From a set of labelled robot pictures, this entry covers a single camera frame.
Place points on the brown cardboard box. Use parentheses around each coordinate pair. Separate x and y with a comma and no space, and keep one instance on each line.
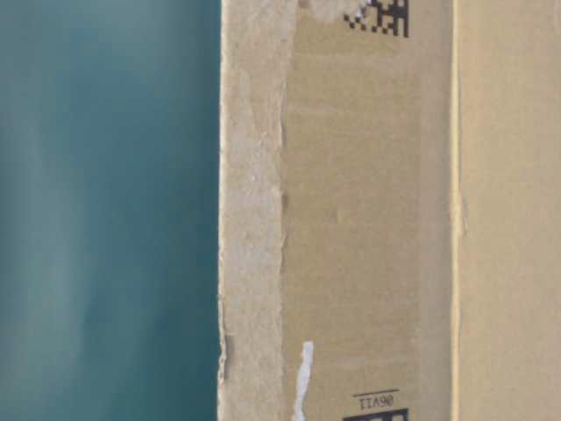
(389,213)

